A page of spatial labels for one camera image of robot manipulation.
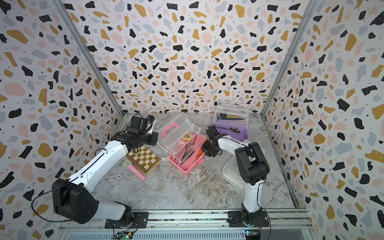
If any pink toolbox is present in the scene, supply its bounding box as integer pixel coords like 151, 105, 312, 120
158, 114, 207, 175

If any white toolbox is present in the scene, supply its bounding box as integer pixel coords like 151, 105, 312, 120
222, 143, 267, 192

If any purple toolbox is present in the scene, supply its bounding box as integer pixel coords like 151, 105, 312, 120
212, 101, 249, 141

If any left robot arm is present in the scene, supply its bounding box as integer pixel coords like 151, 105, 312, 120
52, 131, 159, 228

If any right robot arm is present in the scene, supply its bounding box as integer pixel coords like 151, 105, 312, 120
202, 125, 270, 226

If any orange screwdriver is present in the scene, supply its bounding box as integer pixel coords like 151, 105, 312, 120
196, 149, 203, 159

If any wooden checkerboard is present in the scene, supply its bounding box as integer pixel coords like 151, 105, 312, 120
126, 146, 162, 176

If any yellow tape measure in pink box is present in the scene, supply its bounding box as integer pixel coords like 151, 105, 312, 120
182, 133, 193, 141

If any screwdriver in purple box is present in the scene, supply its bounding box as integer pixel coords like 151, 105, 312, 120
216, 126, 241, 133

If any tool set in purple tray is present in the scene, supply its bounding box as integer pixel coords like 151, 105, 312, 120
217, 113, 245, 120

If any small clear round tag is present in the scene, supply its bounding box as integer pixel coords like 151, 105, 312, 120
115, 174, 123, 181

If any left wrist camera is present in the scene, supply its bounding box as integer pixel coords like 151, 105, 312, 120
128, 114, 156, 135

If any aluminium front rail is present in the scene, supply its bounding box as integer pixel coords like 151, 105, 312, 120
56, 209, 317, 240

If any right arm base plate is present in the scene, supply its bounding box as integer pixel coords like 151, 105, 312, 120
227, 210, 270, 228

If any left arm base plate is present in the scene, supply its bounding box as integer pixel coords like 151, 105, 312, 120
105, 212, 149, 230

